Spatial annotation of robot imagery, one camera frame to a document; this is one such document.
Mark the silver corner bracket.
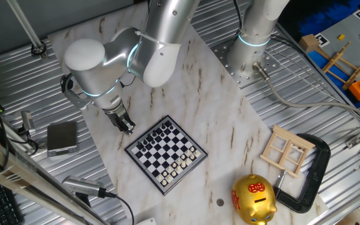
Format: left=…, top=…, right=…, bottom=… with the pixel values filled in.
left=344, top=134, right=360, bottom=149

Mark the silver rod with ring base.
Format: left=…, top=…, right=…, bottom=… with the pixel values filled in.
left=6, top=0, right=48, bottom=61

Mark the folding black white chessboard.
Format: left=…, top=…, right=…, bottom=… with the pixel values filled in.
left=124, top=114, right=209, bottom=196

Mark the small silver camera on mount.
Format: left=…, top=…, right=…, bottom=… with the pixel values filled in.
left=16, top=110, right=40, bottom=156

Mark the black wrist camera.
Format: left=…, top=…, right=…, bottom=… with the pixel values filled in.
left=59, top=73, right=75, bottom=94

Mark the grey conduit cable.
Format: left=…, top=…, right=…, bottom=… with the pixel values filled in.
left=252, top=61, right=360, bottom=126

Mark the small wooden window frame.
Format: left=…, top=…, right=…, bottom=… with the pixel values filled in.
left=259, top=124, right=316, bottom=179

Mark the blue corrugated foam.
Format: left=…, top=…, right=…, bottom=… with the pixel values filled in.
left=297, top=0, right=360, bottom=36

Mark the white marble board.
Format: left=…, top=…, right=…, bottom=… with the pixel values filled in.
left=47, top=0, right=330, bottom=225

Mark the small wooden easel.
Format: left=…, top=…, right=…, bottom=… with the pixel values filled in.
left=321, top=41, right=360, bottom=91

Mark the blue base board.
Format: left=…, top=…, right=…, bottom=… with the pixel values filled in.
left=306, top=49, right=360, bottom=109

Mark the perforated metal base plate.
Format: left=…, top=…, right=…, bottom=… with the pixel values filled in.
left=211, top=37, right=281, bottom=89

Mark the grey camera bracket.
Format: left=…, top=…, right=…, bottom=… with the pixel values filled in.
left=61, top=89, right=94, bottom=111

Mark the silver digital pocket scale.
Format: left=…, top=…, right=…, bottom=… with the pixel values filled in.
left=46, top=120, right=79, bottom=158

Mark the grey studded baseplate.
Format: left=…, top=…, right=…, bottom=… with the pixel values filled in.
left=316, top=9, right=360, bottom=94

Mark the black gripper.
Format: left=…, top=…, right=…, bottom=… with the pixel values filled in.
left=105, top=106, right=136, bottom=136

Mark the aluminium frame bar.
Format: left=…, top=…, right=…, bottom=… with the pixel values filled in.
left=0, top=129, right=109, bottom=225

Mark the wooden cube block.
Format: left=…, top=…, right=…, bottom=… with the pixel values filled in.
left=298, top=33, right=320, bottom=54

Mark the black C-clamp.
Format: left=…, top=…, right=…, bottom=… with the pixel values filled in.
left=272, top=133, right=332, bottom=214

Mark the black camera cable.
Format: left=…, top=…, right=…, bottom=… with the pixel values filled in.
left=103, top=191, right=136, bottom=225

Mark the gold piggy bank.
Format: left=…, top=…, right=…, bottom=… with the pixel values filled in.
left=231, top=173, right=278, bottom=225

